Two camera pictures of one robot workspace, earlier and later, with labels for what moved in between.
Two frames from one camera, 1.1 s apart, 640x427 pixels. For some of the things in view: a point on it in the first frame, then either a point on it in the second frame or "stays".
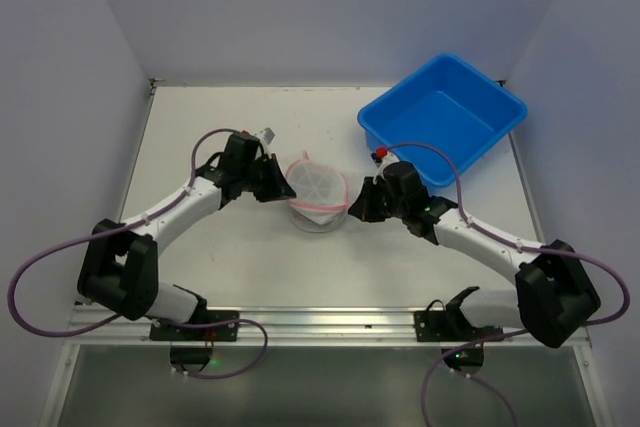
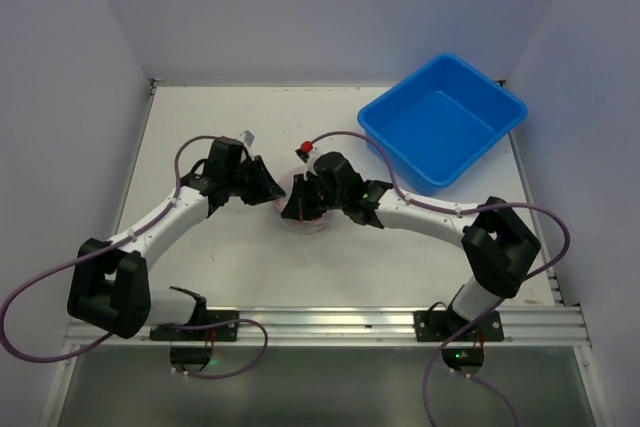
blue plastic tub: (439, 116) stays
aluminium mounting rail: (106, 327) stays
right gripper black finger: (371, 205) → (302, 204)
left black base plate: (223, 333) stays
